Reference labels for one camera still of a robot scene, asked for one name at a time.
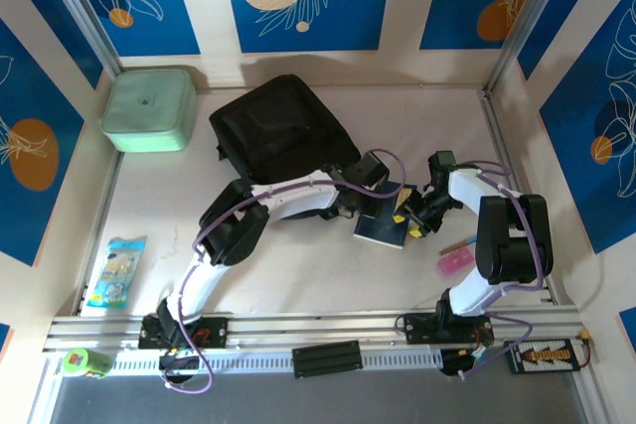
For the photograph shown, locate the mint green zip case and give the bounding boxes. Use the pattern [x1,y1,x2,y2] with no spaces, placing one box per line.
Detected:
[100,65,196,154]

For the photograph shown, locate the black fabric backpack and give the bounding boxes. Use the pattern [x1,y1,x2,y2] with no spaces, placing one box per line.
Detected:
[208,73,363,224]

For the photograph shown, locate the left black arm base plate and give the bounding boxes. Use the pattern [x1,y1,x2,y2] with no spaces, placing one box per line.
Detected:
[137,315,230,350]

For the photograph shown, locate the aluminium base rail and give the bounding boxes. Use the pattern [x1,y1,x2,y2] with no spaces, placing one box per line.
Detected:
[42,307,582,353]

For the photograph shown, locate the blue book with yellow label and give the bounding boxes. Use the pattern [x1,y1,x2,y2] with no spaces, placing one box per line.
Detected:
[352,179,419,250]

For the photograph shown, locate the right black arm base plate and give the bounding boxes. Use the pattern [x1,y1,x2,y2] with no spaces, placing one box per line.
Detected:
[402,312,496,346]

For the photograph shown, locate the wooden pencil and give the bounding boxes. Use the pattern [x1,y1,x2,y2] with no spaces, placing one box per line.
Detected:
[439,237,478,255]

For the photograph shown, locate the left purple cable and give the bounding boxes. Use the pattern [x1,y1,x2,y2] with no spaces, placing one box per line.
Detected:
[162,147,408,394]

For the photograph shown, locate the grey metal sheet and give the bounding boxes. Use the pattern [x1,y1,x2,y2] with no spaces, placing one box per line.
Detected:
[29,368,597,424]

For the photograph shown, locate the light blue printed packet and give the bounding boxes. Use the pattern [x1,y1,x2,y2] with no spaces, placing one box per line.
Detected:
[84,235,149,310]

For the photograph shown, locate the black ribbed block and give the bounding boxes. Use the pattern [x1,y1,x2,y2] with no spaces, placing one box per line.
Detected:
[291,339,363,379]

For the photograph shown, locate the black power distribution board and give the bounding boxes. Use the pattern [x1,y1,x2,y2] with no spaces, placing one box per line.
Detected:
[505,338,577,374]

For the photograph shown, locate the green cylinder with label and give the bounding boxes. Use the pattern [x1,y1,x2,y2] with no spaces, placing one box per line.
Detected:
[63,348,114,379]

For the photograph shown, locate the white slotted cable tray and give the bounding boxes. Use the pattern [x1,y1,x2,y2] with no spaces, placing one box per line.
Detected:
[106,347,443,378]

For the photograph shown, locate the red wire with yellow plug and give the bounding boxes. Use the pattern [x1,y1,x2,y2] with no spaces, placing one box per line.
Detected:
[575,328,596,368]

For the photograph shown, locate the aluminium side rail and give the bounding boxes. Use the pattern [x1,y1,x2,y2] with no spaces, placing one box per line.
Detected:
[479,87,557,307]

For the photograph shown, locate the pink plastic stationery case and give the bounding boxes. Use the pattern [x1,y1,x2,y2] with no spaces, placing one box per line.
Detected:
[435,247,473,276]

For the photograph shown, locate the aluminium corner post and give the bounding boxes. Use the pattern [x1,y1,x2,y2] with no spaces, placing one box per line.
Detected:
[485,0,580,92]
[34,0,124,75]

